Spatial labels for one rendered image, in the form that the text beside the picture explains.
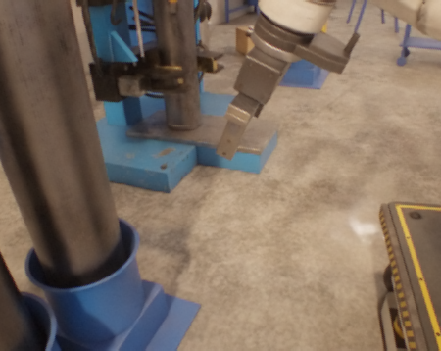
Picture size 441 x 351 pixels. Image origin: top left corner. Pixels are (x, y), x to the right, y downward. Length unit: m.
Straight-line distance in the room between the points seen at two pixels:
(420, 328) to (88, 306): 0.77
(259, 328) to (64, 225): 0.70
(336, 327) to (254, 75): 0.97
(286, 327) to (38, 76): 0.99
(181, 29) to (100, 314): 1.48
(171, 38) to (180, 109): 0.39
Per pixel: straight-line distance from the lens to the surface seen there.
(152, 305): 1.16
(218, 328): 1.25
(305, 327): 1.26
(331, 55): 0.47
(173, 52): 2.04
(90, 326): 1.05
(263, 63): 0.45
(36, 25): 0.72
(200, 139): 2.05
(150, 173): 1.86
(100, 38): 1.98
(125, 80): 1.92
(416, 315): 0.94
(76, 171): 0.80
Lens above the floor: 1.00
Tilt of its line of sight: 30 degrees down
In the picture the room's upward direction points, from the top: 3 degrees counter-clockwise
